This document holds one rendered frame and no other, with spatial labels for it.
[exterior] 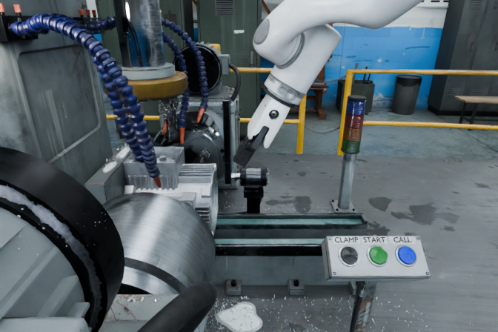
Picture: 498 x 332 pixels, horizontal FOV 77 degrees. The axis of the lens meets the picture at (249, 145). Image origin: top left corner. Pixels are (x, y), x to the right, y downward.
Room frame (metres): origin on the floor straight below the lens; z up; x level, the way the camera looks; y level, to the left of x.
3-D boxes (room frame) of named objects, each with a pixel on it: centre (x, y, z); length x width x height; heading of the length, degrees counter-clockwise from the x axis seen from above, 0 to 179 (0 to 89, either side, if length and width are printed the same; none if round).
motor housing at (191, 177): (0.70, 0.19, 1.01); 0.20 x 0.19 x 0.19; 90
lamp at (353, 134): (1.00, -0.35, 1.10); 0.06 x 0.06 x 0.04
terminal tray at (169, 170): (0.70, 0.23, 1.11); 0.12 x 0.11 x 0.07; 90
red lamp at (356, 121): (1.00, -0.35, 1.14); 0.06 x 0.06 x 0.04
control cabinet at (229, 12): (3.96, 0.21, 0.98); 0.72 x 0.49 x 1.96; 85
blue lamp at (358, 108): (1.00, -0.35, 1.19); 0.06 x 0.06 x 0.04
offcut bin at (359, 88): (5.17, -1.77, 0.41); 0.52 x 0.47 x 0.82; 85
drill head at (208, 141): (1.03, 0.19, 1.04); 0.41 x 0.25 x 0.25; 0
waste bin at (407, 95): (5.17, -2.61, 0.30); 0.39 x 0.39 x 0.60
